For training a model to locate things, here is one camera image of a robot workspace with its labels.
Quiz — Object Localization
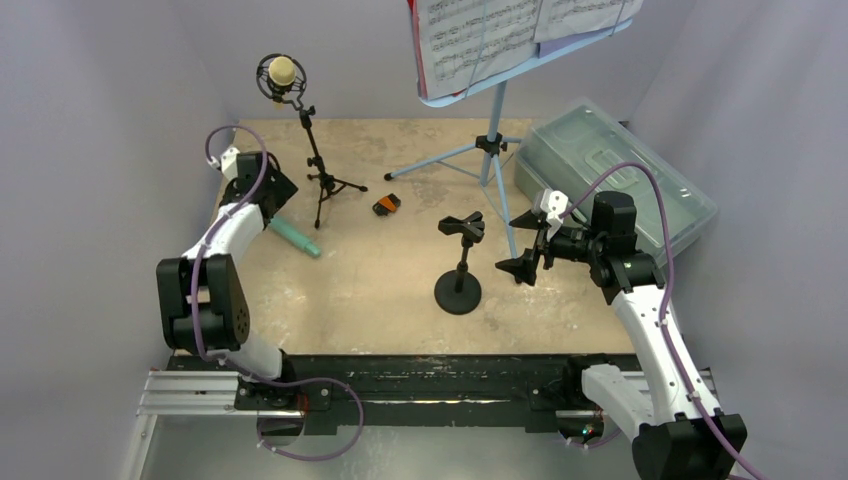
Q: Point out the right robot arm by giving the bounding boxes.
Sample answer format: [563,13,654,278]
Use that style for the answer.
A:
[496,189,747,479]

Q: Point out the translucent green storage box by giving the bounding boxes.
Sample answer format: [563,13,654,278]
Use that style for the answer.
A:
[514,99,719,266]

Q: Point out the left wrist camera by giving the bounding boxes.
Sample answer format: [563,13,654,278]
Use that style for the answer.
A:
[219,146,240,181]

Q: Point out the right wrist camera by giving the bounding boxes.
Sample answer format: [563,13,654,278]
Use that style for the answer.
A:
[539,189,569,237]

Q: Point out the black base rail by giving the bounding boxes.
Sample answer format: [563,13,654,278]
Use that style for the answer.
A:
[167,354,614,440]

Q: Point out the black round-base mic stand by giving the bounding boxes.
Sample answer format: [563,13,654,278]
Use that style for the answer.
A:
[434,211,485,315]

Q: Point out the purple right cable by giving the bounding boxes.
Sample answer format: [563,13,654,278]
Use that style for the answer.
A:
[563,162,770,480]

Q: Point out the blue music stand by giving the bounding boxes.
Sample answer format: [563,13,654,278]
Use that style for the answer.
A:
[384,19,633,257]

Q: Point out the orange black hex key set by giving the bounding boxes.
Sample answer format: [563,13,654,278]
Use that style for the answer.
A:
[372,193,402,217]

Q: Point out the sheet music pages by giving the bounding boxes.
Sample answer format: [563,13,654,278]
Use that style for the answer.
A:
[408,0,643,107]

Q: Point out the black tripod mic stand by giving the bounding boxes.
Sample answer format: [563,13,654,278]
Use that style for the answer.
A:
[295,104,369,230]

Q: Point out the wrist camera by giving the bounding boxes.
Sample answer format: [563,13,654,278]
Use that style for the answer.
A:
[539,189,569,237]
[219,146,240,181]

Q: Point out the teal toy microphone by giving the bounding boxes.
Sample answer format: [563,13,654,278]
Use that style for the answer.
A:
[269,216,322,258]

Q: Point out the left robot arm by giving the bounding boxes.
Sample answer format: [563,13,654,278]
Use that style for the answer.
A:
[155,148,298,409]

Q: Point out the beige condenser microphone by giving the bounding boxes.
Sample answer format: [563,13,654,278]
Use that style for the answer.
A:
[255,53,307,111]

